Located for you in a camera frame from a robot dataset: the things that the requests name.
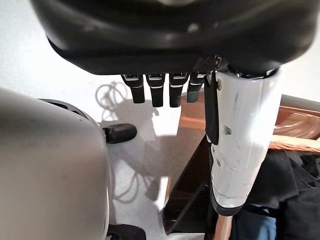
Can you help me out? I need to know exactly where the black garment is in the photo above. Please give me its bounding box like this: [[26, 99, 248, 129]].
[[246, 148, 320, 240]]

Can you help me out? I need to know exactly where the robot left leg silver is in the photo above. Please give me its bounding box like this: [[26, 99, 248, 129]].
[[0, 87, 138, 240]]

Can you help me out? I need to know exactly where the robot left hand black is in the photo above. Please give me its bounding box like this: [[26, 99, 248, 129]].
[[29, 0, 320, 217]]

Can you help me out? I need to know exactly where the blue garment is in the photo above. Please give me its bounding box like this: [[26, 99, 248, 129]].
[[229, 208, 278, 240]]

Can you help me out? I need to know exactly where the brown acrylic stand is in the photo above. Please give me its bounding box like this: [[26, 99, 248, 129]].
[[162, 93, 320, 237]]

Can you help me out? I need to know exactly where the thin cable coil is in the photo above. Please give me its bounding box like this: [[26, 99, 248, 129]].
[[95, 81, 131, 121]]

